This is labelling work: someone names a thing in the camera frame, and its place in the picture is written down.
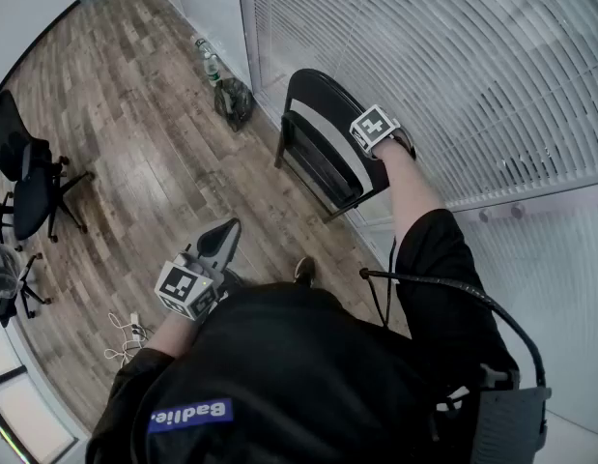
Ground thin black cable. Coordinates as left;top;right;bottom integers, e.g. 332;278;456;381
367;237;399;331

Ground plastic bottle green label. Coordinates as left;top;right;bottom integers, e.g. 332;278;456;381
202;53;223;88

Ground white cable bundle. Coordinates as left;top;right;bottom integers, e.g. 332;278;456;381
103;309;151;365

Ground person's dark shoe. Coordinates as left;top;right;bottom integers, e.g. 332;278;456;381
294;256;316;288

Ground person's right forearm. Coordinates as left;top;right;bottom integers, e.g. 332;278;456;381
375;137;447;242

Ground person's left forearm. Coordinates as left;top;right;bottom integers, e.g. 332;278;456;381
143;305;204;360

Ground black corrugated cable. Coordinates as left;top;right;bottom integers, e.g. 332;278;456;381
358;267;549;391

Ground grey plastic-wrapped office chair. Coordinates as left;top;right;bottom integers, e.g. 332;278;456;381
0;243;53;333

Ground white window blinds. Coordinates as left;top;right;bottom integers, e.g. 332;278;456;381
253;0;598;208

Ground grey equipment box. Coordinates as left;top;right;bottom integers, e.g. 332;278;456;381
471;362;554;464

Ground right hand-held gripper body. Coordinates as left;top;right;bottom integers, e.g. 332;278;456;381
349;103;416;162

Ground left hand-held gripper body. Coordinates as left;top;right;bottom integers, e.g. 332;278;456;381
154;245;228;322

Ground dark framed window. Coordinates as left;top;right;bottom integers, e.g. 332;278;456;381
0;363;78;464

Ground black mesh office chair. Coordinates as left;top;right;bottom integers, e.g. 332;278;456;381
0;192;15;251
0;89;95;244

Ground black plastic bag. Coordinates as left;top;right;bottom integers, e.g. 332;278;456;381
214;77;255;132

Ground black folding chair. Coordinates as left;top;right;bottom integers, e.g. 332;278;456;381
273;68;391;224

